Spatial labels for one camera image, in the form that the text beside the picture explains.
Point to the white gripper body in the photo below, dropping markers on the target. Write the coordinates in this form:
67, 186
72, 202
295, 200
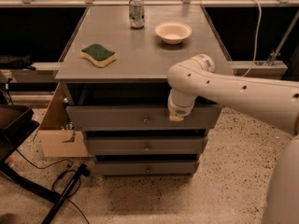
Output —
179, 110

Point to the grey top drawer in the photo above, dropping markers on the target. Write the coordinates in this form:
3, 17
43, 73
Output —
139, 117

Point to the grey drawer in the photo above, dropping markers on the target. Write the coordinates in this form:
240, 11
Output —
147, 168
139, 117
145, 145

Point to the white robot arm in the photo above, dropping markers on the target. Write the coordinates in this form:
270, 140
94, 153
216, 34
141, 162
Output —
274, 102

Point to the grey bottom drawer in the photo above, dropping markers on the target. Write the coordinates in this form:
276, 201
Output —
147, 168

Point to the grey drawer cabinet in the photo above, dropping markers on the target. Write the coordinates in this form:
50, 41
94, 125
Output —
131, 93

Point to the grey middle drawer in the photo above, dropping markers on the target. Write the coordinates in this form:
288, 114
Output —
145, 145

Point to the white paper bowl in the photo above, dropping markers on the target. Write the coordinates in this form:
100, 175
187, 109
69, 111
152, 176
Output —
173, 32

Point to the green yellow sponge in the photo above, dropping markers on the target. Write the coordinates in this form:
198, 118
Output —
98, 55

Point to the cardboard box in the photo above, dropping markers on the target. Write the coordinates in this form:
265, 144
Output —
56, 132

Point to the silver soda can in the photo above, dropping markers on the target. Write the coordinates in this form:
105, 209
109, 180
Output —
136, 13

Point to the black chair base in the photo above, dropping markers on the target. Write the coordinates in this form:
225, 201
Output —
16, 125

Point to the black bag on rail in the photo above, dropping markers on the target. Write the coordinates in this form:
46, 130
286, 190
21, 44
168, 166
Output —
15, 62

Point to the metal railing frame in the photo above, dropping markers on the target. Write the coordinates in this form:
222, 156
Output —
43, 66

